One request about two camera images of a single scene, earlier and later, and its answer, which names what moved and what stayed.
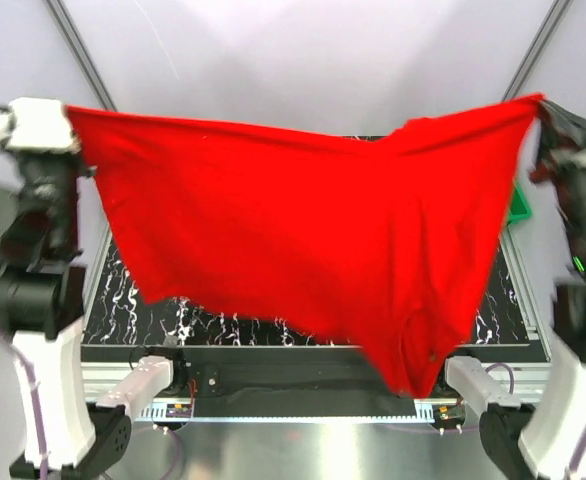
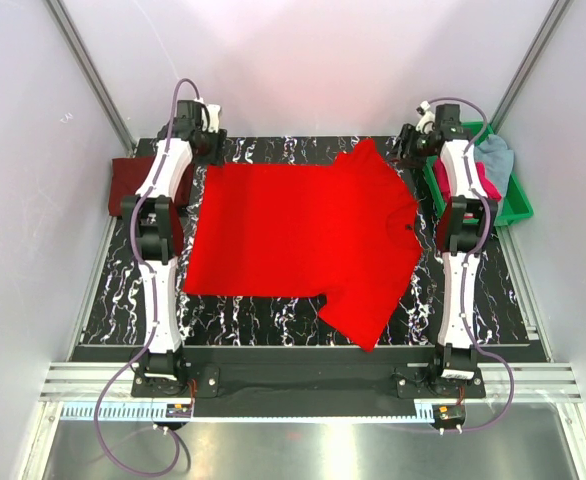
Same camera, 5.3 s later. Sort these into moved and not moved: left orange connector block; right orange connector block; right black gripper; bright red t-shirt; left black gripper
Moved: bright red t-shirt; right black gripper; left black gripper
Not moved: right orange connector block; left orange connector block
